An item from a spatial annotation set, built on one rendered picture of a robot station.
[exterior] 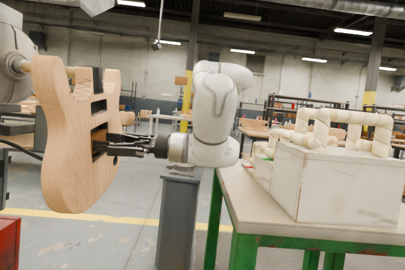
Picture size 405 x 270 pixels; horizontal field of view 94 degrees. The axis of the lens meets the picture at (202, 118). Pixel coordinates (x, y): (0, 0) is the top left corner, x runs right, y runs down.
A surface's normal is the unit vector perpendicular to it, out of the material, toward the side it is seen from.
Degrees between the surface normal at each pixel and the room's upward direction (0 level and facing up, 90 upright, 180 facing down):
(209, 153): 121
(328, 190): 90
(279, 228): 90
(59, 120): 107
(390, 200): 90
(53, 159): 76
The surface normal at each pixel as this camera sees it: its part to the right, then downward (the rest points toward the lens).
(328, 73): 0.04, 0.06
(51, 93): 0.00, 0.42
